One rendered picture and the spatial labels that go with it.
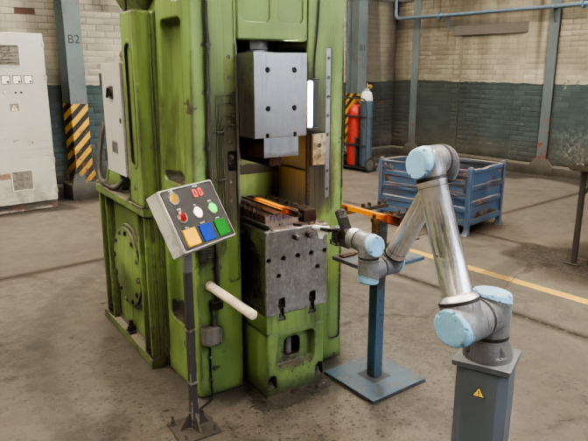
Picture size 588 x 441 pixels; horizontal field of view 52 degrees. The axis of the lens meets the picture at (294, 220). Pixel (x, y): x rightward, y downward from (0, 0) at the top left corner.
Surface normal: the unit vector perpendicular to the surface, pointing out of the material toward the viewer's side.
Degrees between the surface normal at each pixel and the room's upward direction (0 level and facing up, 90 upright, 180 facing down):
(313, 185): 90
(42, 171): 90
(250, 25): 90
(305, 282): 90
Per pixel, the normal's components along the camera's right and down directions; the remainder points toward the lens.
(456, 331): -0.74, 0.24
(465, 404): -0.51, 0.21
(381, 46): 0.63, 0.19
